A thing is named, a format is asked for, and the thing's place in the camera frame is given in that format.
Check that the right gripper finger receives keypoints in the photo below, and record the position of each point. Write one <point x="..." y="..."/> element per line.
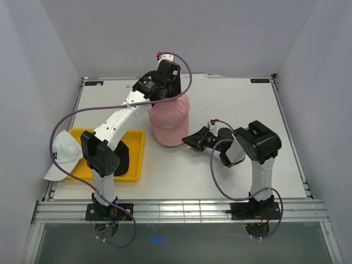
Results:
<point x="196" y="147"/>
<point x="196" y="139"/>

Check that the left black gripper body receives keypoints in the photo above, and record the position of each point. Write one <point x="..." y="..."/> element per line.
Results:
<point x="174" y="87"/>

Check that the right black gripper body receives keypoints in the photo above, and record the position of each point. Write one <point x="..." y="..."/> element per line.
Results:
<point x="209" y="141"/>

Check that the pink baseball cap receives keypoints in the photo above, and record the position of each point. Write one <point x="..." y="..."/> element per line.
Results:
<point x="170" y="121"/>

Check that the black NY baseball cap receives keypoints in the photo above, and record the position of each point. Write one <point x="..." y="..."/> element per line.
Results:
<point x="122" y="151"/>

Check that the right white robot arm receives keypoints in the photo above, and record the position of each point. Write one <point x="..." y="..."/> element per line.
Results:
<point x="256" y="142"/>

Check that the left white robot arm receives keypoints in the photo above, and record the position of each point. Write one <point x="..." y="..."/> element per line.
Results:
<point x="99" y="146"/>

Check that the yellow plastic tray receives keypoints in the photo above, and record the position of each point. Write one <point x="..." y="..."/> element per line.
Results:
<point x="134" y="139"/>

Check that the white NY baseball cap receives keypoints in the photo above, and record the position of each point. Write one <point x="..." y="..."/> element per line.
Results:
<point x="67" y="153"/>

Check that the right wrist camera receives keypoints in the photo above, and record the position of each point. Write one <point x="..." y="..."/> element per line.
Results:
<point x="212" y="125"/>

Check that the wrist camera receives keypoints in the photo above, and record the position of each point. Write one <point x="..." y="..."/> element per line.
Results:
<point x="164" y="56"/>
<point x="212" y="125"/>

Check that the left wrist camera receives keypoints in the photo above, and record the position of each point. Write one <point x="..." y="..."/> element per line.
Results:
<point x="164" y="56"/>

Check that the aluminium front rail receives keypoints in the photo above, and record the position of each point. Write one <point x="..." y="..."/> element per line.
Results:
<point x="177" y="211"/>

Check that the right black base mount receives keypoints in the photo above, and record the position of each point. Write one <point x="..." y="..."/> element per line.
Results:
<point x="245" y="211"/>

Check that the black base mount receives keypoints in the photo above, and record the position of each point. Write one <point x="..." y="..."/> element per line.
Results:
<point x="245" y="211"/>
<point x="102" y="213"/>

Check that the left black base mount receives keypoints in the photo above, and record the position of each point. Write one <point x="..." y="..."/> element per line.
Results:
<point x="102" y="213"/>

